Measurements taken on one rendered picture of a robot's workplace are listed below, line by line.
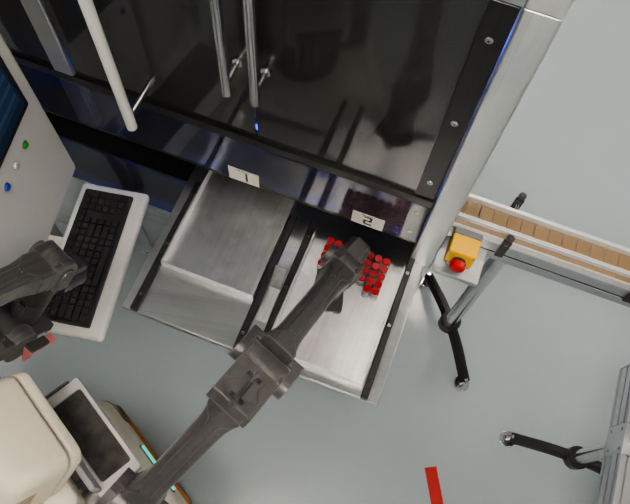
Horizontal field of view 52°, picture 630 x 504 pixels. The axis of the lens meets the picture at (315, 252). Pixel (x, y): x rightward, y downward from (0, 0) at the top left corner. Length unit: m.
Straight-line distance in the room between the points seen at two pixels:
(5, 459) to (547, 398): 2.04
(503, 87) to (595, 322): 1.87
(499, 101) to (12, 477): 1.00
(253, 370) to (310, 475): 1.51
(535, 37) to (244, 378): 0.67
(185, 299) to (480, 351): 1.36
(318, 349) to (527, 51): 0.92
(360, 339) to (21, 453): 0.85
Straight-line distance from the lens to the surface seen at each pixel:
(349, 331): 1.69
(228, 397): 0.99
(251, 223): 1.79
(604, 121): 3.40
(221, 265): 1.75
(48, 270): 1.26
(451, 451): 2.58
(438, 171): 1.39
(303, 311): 1.15
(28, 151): 1.78
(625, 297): 1.91
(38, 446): 1.22
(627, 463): 2.19
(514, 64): 1.10
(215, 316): 1.70
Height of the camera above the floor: 2.49
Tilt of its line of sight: 66 degrees down
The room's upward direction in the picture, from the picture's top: 6 degrees clockwise
